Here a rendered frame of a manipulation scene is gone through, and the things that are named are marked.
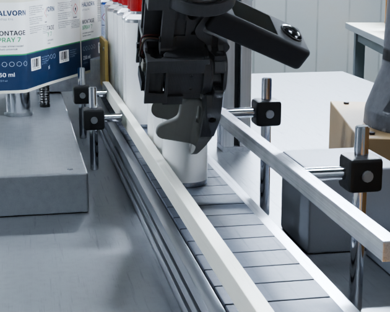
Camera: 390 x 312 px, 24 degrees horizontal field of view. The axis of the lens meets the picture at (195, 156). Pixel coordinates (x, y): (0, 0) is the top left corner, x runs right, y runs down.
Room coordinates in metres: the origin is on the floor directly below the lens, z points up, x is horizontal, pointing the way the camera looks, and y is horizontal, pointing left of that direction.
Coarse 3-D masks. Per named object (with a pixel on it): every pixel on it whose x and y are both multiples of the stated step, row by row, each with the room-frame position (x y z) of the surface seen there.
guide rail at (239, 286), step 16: (112, 96) 1.41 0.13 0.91; (128, 112) 1.26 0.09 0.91; (128, 128) 1.20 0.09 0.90; (144, 144) 1.04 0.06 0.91; (160, 160) 0.96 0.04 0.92; (160, 176) 0.92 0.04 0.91; (176, 176) 0.88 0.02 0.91; (176, 192) 0.83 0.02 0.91; (176, 208) 0.82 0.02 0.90; (192, 208) 0.77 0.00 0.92; (192, 224) 0.75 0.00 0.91; (208, 224) 0.72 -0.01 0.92; (208, 240) 0.68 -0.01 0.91; (208, 256) 0.68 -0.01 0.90; (224, 256) 0.64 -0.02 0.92; (224, 272) 0.62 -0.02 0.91; (240, 272) 0.60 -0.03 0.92; (240, 288) 0.58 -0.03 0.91; (256, 288) 0.57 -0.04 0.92; (240, 304) 0.57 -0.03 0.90; (256, 304) 0.55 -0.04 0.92
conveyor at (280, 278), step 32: (160, 192) 0.95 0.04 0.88; (192, 192) 0.95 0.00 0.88; (224, 192) 0.95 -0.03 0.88; (224, 224) 0.83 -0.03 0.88; (256, 224) 0.84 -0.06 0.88; (256, 256) 0.74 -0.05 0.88; (288, 256) 0.74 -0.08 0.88; (224, 288) 0.66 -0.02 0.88; (288, 288) 0.66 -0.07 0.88; (320, 288) 0.66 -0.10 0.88
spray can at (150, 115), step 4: (148, 104) 1.13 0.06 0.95; (148, 108) 1.13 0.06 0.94; (148, 112) 1.13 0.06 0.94; (148, 116) 1.14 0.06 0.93; (152, 116) 1.13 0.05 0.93; (148, 120) 1.14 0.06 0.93; (152, 120) 1.13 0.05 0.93; (148, 124) 1.14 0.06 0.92; (152, 124) 1.13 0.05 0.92; (148, 128) 1.14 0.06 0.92; (152, 128) 1.13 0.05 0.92; (148, 132) 1.14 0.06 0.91; (152, 132) 1.13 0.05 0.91; (152, 136) 1.13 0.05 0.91; (152, 140) 1.13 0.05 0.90
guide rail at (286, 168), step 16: (224, 112) 0.99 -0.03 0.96; (224, 128) 0.97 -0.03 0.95; (240, 128) 0.90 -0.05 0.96; (256, 144) 0.83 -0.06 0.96; (272, 160) 0.78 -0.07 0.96; (288, 160) 0.75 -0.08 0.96; (288, 176) 0.73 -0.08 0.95; (304, 176) 0.70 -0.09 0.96; (304, 192) 0.69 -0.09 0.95; (320, 192) 0.65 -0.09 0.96; (320, 208) 0.65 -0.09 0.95; (336, 208) 0.62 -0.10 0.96; (352, 208) 0.61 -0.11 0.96; (352, 224) 0.58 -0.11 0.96; (368, 224) 0.57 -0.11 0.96; (368, 240) 0.56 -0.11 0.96; (384, 240) 0.53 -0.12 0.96; (384, 256) 0.53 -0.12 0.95
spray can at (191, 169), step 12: (168, 144) 0.98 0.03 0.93; (180, 144) 0.97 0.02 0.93; (168, 156) 0.98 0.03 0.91; (180, 156) 0.97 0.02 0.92; (192, 156) 0.97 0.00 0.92; (204, 156) 0.98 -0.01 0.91; (180, 168) 0.97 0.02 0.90; (192, 168) 0.97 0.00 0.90; (204, 168) 0.98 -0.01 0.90; (180, 180) 0.97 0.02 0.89; (192, 180) 0.97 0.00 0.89; (204, 180) 0.98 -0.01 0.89
